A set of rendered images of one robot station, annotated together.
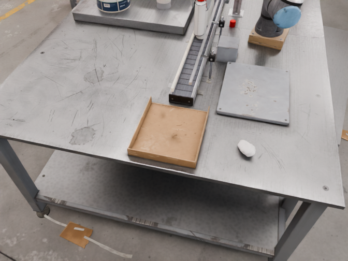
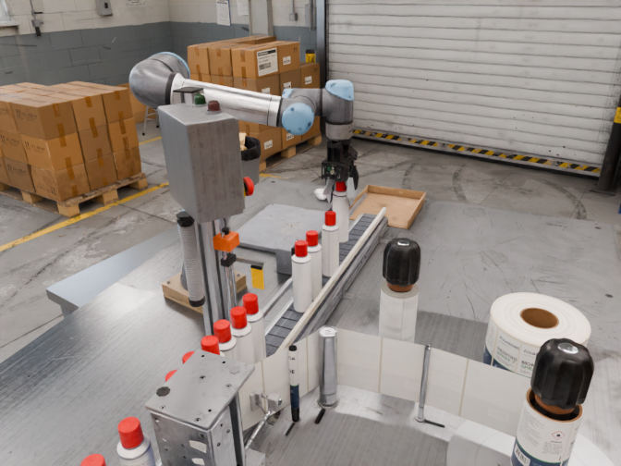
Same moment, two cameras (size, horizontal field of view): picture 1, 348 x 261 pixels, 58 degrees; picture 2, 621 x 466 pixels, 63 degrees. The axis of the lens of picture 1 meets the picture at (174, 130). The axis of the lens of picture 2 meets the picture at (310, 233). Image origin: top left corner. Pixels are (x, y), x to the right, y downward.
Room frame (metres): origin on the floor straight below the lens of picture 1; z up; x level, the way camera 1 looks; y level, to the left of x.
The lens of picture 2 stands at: (2.79, 0.03, 1.69)
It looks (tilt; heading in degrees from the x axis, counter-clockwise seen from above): 27 degrees down; 190
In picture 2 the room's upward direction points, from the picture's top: 1 degrees counter-clockwise
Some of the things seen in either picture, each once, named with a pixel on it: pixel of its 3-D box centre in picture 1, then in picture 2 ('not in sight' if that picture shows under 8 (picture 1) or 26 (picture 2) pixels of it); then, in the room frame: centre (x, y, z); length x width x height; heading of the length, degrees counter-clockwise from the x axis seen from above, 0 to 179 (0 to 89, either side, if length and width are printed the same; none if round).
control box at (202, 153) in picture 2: not in sight; (201, 159); (1.89, -0.34, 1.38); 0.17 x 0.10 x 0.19; 41
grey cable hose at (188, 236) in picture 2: not in sight; (191, 260); (1.94, -0.37, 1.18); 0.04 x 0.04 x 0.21
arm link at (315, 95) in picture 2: not in sight; (302, 104); (1.42, -0.22, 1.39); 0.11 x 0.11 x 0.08; 5
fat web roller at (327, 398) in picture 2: not in sight; (327, 367); (1.99, -0.08, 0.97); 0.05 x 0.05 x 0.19
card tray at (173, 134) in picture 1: (171, 129); (386, 204); (0.84, 0.01, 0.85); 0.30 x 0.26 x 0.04; 166
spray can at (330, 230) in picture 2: (202, 19); (330, 244); (1.46, -0.14, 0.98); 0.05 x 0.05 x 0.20
